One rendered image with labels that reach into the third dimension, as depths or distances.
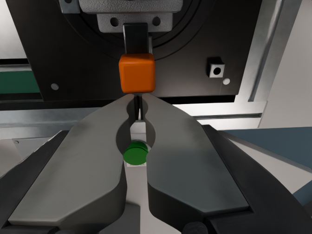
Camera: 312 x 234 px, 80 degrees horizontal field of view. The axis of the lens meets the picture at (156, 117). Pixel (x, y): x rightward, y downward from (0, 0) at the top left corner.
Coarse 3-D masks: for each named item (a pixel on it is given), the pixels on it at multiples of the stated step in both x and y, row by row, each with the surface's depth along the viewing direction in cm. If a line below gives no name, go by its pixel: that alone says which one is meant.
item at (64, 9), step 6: (60, 0) 14; (66, 0) 14; (72, 0) 14; (78, 0) 14; (60, 6) 14; (66, 6) 14; (72, 6) 14; (78, 6) 15; (66, 12) 15; (72, 12) 15; (78, 12) 15
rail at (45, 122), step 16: (0, 96) 27; (16, 96) 27; (32, 96) 27; (208, 96) 27; (224, 96) 27; (0, 112) 24; (16, 112) 24; (32, 112) 24; (48, 112) 24; (64, 112) 25; (80, 112) 25; (192, 112) 26; (208, 112) 26; (224, 112) 26; (240, 112) 26; (256, 112) 26; (0, 128) 25; (16, 128) 25; (32, 128) 26; (48, 128) 26; (64, 128) 26; (144, 128) 27; (224, 128) 28; (240, 128) 28
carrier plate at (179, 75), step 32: (32, 0) 17; (224, 0) 18; (256, 0) 18; (32, 32) 18; (64, 32) 19; (224, 32) 19; (32, 64) 20; (64, 64) 20; (96, 64) 20; (160, 64) 21; (192, 64) 21; (64, 96) 22; (96, 96) 22; (160, 96) 23; (192, 96) 23
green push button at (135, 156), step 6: (132, 144) 27; (138, 144) 27; (144, 144) 28; (126, 150) 27; (132, 150) 27; (138, 150) 27; (144, 150) 27; (126, 156) 28; (132, 156) 28; (138, 156) 28; (144, 156) 28; (132, 162) 29; (138, 162) 29; (144, 162) 29
